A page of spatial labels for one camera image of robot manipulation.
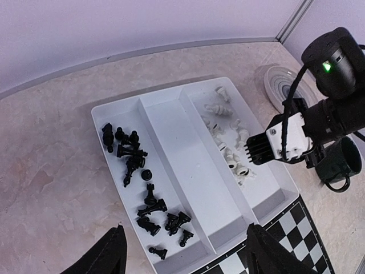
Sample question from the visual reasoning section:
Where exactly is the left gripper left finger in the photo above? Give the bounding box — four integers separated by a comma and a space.
62, 225, 127, 274

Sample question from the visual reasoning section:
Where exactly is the white chess pawn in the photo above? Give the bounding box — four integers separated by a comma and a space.
236, 128, 249, 151

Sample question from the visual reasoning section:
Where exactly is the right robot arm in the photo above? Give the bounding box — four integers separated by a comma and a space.
301, 27, 364, 144

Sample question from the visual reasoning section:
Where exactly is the white plate with rings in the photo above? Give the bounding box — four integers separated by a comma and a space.
263, 66, 318, 114

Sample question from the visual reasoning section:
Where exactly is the white plastic divided tray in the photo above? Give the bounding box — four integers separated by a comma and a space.
91, 77, 299, 273

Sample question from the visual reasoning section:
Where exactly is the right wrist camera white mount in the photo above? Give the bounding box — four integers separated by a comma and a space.
245, 112, 314, 166

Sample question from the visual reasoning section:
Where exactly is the right aluminium frame post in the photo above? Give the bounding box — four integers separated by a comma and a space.
276, 0, 314, 44

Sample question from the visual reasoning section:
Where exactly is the dark green mug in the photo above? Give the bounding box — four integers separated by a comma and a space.
315, 136, 362, 193

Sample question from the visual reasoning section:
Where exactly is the black and silver chessboard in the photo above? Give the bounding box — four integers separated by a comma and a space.
195, 197, 335, 273

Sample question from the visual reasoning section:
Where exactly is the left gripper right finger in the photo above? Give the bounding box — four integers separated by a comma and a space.
246, 223, 316, 274

